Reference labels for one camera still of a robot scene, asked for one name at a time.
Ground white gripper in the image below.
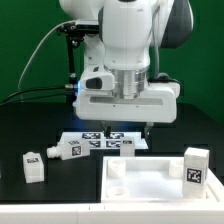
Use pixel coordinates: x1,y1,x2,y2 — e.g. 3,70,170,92
74,66,181,139

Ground white square tabletop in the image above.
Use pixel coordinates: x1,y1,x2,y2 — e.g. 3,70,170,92
101,157,224,203

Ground white marker plate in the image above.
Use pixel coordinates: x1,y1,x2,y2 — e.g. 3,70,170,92
59,132,148,150

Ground grey braided cable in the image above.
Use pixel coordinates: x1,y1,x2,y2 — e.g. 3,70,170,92
150,0,183,85

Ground black cables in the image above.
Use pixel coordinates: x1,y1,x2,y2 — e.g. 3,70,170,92
0,84,79,108

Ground black camera on stand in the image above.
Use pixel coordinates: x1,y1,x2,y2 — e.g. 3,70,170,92
56,20,99,86

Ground white camera cable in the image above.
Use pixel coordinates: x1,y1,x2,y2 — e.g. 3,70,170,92
17,20,76,92

